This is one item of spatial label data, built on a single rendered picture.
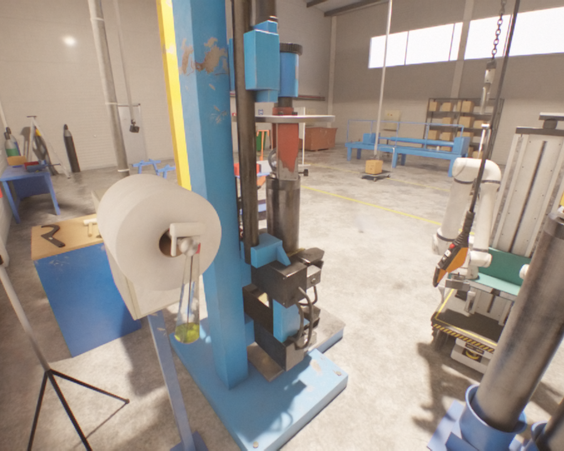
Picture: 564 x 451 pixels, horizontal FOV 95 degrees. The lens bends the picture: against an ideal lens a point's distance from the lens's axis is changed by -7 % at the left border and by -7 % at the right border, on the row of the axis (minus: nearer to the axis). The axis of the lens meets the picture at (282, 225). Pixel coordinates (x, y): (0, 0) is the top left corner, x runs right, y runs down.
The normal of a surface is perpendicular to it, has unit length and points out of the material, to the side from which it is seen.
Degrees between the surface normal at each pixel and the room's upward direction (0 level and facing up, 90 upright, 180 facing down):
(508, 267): 90
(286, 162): 90
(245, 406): 0
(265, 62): 90
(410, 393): 0
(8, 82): 90
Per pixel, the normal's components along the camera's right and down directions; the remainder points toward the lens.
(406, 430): 0.00, -0.92
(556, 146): -0.69, 0.28
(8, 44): 0.65, 0.29
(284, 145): 0.11, 0.38
